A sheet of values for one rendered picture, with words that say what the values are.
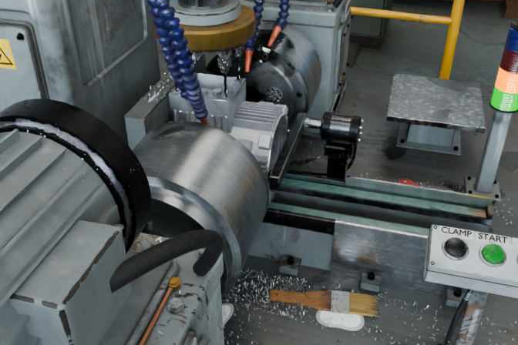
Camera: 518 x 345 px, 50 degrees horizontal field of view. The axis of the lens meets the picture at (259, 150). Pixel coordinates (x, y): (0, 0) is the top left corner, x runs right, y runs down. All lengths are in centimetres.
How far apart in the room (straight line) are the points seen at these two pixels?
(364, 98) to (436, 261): 104
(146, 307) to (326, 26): 99
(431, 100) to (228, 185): 87
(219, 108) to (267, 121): 9
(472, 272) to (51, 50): 72
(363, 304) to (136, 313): 59
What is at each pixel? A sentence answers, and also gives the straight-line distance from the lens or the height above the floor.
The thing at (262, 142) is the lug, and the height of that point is 108.
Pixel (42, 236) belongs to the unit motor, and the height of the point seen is 132.
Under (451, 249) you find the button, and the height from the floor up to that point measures 107.
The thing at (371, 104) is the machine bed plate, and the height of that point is 80.
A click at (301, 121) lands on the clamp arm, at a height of 103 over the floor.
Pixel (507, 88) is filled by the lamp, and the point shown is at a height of 108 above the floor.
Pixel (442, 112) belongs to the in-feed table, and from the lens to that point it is 152.
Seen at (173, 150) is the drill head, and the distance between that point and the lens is 83.
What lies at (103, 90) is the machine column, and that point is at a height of 115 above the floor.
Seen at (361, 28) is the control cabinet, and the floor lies 16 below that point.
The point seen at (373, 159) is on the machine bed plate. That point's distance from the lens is 149.
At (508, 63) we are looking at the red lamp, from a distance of 128.
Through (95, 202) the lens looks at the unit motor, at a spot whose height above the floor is 131.
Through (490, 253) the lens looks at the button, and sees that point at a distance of 85.
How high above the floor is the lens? 161
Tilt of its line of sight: 32 degrees down
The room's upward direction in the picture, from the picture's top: straight up
